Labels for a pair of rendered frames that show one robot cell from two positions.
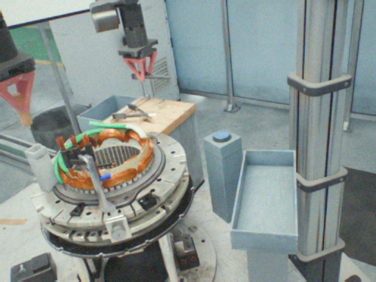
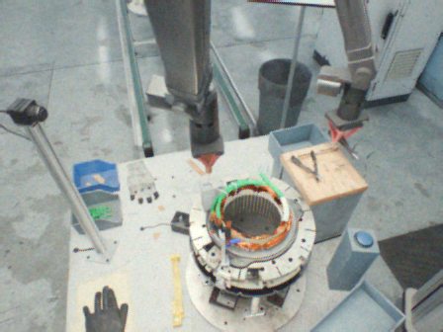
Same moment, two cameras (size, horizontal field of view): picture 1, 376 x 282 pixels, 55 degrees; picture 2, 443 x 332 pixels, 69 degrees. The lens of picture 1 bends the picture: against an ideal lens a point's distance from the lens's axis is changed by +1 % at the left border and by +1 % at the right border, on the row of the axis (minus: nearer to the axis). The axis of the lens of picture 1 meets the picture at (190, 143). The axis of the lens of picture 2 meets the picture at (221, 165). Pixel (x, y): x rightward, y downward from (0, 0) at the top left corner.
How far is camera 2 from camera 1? 0.36 m
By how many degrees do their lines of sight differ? 32
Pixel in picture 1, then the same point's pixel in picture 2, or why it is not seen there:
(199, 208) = (318, 257)
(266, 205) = not seen: outside the picture
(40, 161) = (206, 196)
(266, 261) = not seen: outside the picture
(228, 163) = (354, 261)
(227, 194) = (339, 276)
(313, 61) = not seen: outside the picture
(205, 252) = (293, 300)
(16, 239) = (192, 185)
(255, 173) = (359, 301)
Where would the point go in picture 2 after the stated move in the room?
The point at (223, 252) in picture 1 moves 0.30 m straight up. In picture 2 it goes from (307, 309) to (331, 265)
